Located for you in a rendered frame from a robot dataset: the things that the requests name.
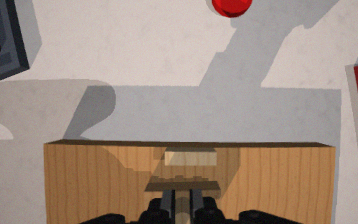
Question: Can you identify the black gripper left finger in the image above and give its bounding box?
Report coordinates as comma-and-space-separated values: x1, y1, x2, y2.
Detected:
79, 190, 176, 224

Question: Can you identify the light wooden board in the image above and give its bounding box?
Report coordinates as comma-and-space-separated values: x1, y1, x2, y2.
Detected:
44, 139, 336, 224

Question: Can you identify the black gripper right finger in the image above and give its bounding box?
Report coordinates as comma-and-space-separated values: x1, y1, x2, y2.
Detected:
189, 189, 302, 224

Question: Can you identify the dark grey shallow tray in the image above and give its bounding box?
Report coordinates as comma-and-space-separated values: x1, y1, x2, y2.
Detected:
0, 0, 30, 80

